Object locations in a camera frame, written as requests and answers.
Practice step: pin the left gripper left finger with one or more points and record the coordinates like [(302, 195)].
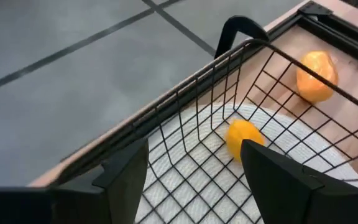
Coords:
[(126, 174)]

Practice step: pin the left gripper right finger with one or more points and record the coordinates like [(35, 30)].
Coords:
[(275, 186)]

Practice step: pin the orange toy mango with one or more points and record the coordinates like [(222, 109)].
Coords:
[(312, 87)]

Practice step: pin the yellow-orange toy fruit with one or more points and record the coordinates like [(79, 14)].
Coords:
[(241, 133)]

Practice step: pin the white round woven placemat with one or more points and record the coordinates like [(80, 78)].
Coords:
[(197, 186)]

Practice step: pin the black clamp hook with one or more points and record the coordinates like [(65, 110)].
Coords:
[(238, 25)]

